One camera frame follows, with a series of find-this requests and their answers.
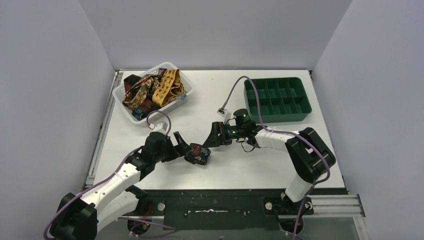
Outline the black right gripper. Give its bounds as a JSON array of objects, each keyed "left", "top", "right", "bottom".
[{"left": 203, "top": 121, "right": 245, "bottom": 148}]

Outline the dark blue floral tie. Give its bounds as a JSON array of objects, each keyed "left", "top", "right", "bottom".
[{"left": 184, "top": 143, "right": 211, "bottom": 166}]

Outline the white plastic basket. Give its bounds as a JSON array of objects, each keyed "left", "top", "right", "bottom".
[{"left": 112, "top": 62, "right": 194, "bottom": 126}]

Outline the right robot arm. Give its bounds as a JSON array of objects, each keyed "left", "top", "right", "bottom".
[{"left": 203, "top": 108, "right": 336, "bottom": 203}]

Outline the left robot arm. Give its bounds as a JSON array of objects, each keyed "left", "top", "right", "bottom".
[{"left": 43, "top": 131, "right": 190, "bottom": 240}]

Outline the yellow patterned tie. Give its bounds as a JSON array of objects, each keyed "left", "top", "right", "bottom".
[{"left": 152, "top": 69, "right": 185, "bottom": 107}]

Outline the brown paisley tie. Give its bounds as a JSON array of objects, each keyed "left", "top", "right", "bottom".
[{"left": 122, "top": 74, "right": 162, "bottom": 110}]

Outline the green compartment tray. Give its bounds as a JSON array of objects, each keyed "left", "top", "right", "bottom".
[{"left": 243, "top": 77, "right": 312, "bottom": 124}]

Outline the dark red tie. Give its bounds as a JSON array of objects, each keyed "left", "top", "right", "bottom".
[{"left": 123, "top": 74, "right": 142, "bottom": 93}]

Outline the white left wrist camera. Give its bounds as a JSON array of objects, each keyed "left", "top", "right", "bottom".
[{"left": 148, "top": 121, "right": 168, "bottom": 134}]

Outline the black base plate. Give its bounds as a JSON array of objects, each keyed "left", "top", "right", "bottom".
[{"left": 114, "top": 188, "right": 349, "bottom": 232}]

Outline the aluminium frame rail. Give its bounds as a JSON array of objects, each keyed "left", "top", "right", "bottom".
[{"left": 61, "top": 195, "right": 370, "bottom": 240}]

